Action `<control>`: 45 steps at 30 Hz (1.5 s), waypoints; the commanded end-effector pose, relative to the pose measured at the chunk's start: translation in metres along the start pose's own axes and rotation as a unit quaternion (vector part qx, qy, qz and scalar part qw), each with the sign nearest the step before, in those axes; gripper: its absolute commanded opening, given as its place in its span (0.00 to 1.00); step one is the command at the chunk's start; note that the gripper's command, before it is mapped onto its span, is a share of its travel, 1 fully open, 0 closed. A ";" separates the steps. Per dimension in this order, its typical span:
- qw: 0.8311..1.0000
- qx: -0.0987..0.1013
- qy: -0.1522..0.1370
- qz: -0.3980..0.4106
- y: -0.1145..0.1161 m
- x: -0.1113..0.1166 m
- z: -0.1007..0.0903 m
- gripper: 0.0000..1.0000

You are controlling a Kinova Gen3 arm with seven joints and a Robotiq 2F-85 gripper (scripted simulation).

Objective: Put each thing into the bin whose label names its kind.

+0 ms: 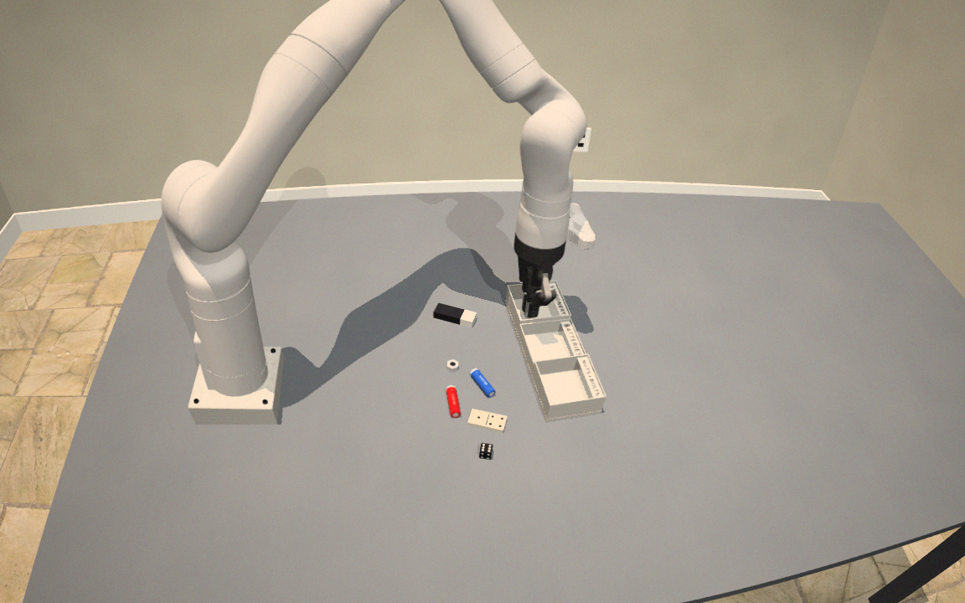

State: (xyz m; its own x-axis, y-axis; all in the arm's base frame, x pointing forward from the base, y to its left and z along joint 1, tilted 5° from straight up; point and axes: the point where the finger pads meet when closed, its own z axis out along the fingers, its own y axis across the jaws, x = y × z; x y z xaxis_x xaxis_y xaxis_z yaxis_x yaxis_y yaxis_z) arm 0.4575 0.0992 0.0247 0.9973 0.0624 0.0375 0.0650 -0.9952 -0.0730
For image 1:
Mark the blue aa battery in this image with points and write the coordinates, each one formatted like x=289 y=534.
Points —
x=482 y=383

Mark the red battery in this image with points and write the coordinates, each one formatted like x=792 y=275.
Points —
x=453 y=401

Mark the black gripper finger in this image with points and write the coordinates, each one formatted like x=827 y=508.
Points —
x=544 y=295
x=522 y=277

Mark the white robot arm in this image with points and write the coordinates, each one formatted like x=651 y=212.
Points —
x=211 y=207

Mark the cream domino tile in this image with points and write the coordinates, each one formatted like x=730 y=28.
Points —
x=487 y=421

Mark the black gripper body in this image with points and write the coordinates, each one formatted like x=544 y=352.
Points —
x=541 y=260

